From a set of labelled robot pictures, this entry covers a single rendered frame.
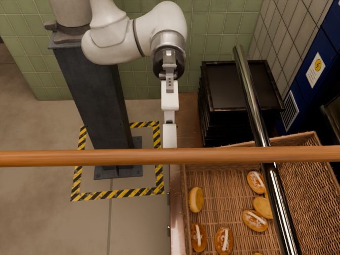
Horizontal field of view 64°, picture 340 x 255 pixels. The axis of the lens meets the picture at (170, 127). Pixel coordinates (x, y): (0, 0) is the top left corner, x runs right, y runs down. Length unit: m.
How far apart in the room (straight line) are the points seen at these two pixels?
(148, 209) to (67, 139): 0.80
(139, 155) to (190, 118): 0.87
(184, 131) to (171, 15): 0.68
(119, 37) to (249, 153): 0.44
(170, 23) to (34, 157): 0.43
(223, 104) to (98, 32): 0.54
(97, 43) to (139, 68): 1.24
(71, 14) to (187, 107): 0.68
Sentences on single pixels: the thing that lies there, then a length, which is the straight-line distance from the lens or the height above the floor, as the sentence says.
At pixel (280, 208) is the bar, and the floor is 1.17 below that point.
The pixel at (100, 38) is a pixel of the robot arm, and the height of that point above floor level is 1.21.
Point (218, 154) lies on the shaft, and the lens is 0.50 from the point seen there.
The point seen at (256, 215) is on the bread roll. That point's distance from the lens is 1.08.
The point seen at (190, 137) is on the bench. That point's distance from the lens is 1.27.
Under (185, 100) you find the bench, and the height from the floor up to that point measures 0.58.
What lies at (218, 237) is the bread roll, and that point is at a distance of 1.04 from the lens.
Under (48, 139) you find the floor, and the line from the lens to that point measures 2.15.
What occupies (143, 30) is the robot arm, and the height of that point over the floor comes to 1.22.
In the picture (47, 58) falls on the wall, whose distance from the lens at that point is 2.08.
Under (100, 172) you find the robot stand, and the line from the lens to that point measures 1.87.
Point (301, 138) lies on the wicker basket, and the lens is 1.07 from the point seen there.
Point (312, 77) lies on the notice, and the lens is 1.11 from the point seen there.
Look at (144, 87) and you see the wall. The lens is 2.12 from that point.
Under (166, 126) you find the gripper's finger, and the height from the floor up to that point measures 1.13.
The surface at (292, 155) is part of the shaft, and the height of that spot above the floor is 1.20.
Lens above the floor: 1.63
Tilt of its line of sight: 53 degrees down
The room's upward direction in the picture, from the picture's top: straight up
